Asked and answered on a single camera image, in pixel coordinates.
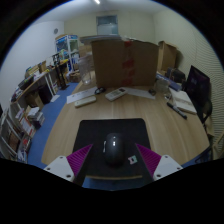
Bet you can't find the black computer mouse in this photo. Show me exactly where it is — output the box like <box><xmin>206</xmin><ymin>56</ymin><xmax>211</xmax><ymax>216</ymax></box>
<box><xmin>102</xmin><ymin>132</ymin><xmax>127</xmax><ymax>168</ymax></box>

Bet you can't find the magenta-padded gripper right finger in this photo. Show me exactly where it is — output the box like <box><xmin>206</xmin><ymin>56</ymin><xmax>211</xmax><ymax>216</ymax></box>
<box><xmin>134</xmin><ymin>143</ymin><xmax>184</xmax><ymax>184</ymax></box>

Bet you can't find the black office chair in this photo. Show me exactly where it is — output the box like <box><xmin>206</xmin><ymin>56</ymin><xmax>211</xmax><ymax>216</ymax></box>
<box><xmin>184</xmin><ymin>64</ymin><xmax>213</xmax><ymax>124</ymax></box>

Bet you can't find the tall open cardboard box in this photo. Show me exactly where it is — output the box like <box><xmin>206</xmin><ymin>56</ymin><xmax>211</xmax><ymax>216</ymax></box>
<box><xmin>157</xmin><ymin>40</ymin><xmax>179</xmax><ymax>73</ymax></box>

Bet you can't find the cluttered wooden desk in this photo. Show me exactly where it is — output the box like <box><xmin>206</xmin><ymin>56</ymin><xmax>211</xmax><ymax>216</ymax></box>
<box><xmin>13</xmin><ymin>59</ymin><xmax>71</xmax><ymax>108</ymax></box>

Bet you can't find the cluttered shelf unit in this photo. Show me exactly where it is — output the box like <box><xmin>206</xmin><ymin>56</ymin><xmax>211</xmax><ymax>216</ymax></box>
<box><xmin>0</xmin><ymin>103</ymin><xmax>46</xmax><ymax>164</ymax></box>

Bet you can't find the black mouse pad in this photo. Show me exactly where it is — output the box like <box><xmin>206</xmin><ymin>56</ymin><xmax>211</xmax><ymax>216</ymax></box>
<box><xmin>72</xmin><ymin>118</ymin><xmax>153</xmax><ymax>178</ymax></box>

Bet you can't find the small white remote control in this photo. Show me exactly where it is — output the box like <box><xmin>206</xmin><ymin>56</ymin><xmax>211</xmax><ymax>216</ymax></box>
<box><xmin>74</xmin><ymin>95</ymin><xmax>98</xmax><ymax>108</ymax></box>

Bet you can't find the glass-door display fridge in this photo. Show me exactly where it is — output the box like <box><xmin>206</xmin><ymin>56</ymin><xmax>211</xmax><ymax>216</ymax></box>
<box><xmin>54</xmin><ymin>34</ymin><xmax>81</xmax><ymax>73</ymax></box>

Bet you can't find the white paper sheet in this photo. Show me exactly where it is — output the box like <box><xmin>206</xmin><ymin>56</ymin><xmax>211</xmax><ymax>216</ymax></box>
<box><xmin>66</xmin><ymin>87</ymin><xmax>98</xmax><ymax>105</ymax></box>
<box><xmin>124</xmin><ymin>87</ymin><xmax>156</xmax><ymax>100</ymax></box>

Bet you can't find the large taped cardboard box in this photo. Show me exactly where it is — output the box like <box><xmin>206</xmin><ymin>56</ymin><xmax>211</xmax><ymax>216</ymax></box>
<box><xmin>90</xmin><ymin>39</ymin><xmax>160</xmax><ymax>89</ymax></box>

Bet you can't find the frosted glass window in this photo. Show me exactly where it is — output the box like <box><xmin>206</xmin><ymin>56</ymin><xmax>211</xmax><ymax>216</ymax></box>
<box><xmin>95</xmin><ymin>14</ymin><xmax>119</xmax><ymax>36</ymax></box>

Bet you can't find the black marker pen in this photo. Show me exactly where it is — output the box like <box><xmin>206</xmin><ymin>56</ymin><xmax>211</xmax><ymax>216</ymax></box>
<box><xmin>166</xmin><ymin>101</ymin><xmax>188</xmax><ymax>120</ymax></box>

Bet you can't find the blue book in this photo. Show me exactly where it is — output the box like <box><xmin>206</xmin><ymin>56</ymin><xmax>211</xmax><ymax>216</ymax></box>
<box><xmin>155</xmin><ymin>72</ymin><xmax>183</xmax><ymax>92</ymax></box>

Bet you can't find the clear glass jar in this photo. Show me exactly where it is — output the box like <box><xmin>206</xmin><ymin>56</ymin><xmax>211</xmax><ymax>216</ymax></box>
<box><xmin>80</xmin><ymin>54</ymin><xmax>96</xmax><ymax>86</ymax></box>

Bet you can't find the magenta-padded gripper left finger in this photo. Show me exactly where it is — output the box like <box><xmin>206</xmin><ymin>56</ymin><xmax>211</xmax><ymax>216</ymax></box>
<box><xmin>43</xmin><ymin>143</ymin><xmax>94</xmax><ymax>187</ymax></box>

